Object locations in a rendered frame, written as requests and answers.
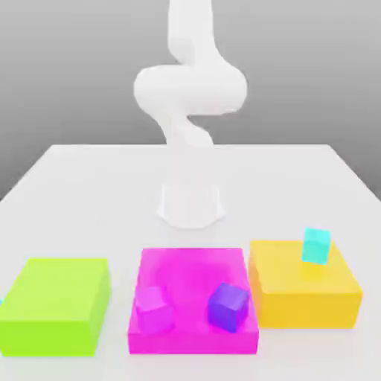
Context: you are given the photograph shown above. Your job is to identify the small purple cube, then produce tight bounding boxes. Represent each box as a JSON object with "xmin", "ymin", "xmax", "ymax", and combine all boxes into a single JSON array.
[{"xmin": 207, "ymin": 281, "xmax": 250, "ymax": 333}]

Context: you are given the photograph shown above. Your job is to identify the small magenta cube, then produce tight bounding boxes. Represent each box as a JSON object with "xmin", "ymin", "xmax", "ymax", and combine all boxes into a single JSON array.
[{"xmin": 134, "ymin": 286, "xmax": 175, "ymax": 335}]

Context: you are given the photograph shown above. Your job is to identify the small cyan cube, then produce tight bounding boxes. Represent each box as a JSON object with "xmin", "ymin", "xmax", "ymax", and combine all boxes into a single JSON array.
[{"xmin": 301, "ymin": 227, "xmax": 332, "ymax": 266}]

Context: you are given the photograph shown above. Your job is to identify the large magenta box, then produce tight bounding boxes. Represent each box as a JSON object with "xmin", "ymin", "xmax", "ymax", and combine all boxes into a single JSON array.
[{"xmin": 127, "ymin": 247, "xmax": 260, "ymax": 356}]

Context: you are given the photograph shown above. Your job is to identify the large orange box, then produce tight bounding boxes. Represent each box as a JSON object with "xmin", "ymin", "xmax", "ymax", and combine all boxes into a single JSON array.
[{"xmin": 249, "ymin": 239, "xmax": 364, "ymax": 330}]

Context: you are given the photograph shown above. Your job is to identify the large lime green box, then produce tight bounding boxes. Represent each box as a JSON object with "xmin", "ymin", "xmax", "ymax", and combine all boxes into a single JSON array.
[{"xmin": 0, "ymin": 257, "xmax": 112, "ymax": 357}]

